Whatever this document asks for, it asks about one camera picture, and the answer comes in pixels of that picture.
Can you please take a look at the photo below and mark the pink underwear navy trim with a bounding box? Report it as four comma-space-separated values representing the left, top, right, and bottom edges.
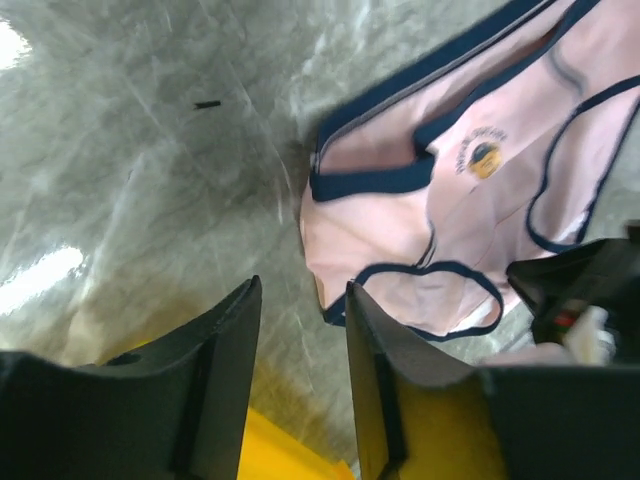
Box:
300, 0, 639, 341

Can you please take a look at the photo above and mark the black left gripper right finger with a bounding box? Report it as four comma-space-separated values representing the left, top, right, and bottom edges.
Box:
346, 284, 639, 479

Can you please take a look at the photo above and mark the yellow plastic tray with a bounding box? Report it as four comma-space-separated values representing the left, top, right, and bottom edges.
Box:
99, 339, 506, 480

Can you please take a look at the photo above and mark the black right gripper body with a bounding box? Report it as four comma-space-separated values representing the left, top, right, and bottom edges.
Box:
507, 220, 639, 345

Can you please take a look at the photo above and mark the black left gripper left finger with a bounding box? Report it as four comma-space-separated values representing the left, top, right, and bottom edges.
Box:
1, 278, 262, 479

